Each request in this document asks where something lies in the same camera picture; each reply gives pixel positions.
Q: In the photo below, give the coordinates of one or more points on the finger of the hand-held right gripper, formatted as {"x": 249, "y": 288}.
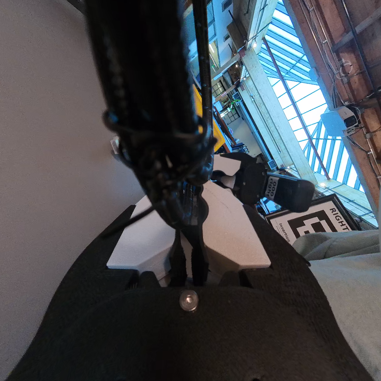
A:
{"x": 227, "y": 163}
{"x": 228, "y": 181}

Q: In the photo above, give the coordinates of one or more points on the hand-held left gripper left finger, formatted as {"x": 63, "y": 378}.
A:
{"x": 140, "y": 238}

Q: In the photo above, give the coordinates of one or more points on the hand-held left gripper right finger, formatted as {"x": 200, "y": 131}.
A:
{"x": 235, "y": 235}

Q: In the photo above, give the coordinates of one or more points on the person's right forearm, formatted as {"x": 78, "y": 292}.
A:
{"x": 351, "y": 282}

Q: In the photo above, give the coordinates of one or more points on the concrete beam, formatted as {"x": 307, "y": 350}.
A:
{"x": 268, "y": 113}

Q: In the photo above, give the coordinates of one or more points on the rust red pipe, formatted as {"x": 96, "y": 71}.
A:
{"x": 293, "y": 101}

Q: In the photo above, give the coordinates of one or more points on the glass skylight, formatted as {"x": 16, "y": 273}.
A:
{"x": 300, "y": 98}

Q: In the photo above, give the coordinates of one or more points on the white wall-mounted box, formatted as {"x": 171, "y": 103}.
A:
{"x": 332, "y": 123}

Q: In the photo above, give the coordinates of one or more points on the security camera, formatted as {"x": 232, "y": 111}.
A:
{"x": 350, "y": 117}

